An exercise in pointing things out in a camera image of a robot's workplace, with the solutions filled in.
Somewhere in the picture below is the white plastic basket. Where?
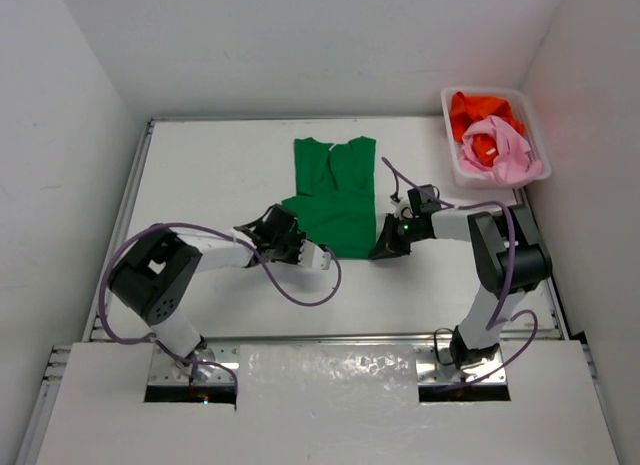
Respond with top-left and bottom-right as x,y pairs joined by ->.
441,86 -> 551,189

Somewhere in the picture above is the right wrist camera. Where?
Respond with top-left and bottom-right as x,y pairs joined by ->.
408,184 -> 442,216

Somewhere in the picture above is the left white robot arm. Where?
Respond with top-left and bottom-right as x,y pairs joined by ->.
108,205 -> 327,358

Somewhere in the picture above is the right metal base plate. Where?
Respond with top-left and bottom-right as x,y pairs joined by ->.
414,341 -> 507,387

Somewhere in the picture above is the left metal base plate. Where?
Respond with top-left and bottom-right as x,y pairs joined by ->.
147,342 -> 239,387

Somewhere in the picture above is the orange t shirt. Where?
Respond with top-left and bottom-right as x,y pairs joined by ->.
449,91 -> 526,167

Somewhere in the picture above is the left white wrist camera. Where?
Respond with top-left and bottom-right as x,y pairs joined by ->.
298,240 -> 332,271

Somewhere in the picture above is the white front cover panel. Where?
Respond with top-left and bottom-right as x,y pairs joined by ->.
38,341 -> 617,464

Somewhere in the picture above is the pink t shirt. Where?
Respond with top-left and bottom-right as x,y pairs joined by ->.
458,116 -> 544,187

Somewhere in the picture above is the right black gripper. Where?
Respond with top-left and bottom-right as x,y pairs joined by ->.
370,213 -> 426,260

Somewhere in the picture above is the metal base plate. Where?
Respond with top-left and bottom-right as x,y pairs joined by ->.
414,341 -> 507,387
147,342 -> 239,387

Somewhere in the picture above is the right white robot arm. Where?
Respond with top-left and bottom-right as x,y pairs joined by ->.
369,185 -> 552,369

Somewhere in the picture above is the green t shirt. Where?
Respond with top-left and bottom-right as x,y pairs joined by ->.
282,136 -> 377,260

